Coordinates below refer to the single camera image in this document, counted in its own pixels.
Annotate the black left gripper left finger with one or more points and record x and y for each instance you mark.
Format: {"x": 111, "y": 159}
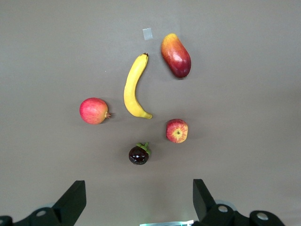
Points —
{"x": 70, "y": 202}

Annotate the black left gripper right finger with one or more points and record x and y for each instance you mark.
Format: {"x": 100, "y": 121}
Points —
{"x": 203, "y": 202}

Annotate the red yellow apple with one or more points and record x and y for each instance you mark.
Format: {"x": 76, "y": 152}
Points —
{"x": 176, "y": 131}

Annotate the yellow banana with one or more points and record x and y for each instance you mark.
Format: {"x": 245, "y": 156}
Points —
{"x": 131, "y": 94}

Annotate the red apple right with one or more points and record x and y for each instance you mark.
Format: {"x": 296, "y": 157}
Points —
{"x": 92, "y": 110}

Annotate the dark purple mangosteen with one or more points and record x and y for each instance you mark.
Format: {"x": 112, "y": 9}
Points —
{"x": 138, "y": 155}

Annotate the red yellow mango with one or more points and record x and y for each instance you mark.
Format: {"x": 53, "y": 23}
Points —
{"x": 176, "y": 56}

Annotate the small clear tape piece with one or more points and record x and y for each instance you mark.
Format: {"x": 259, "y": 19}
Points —
{"x": 147, "y": 34}

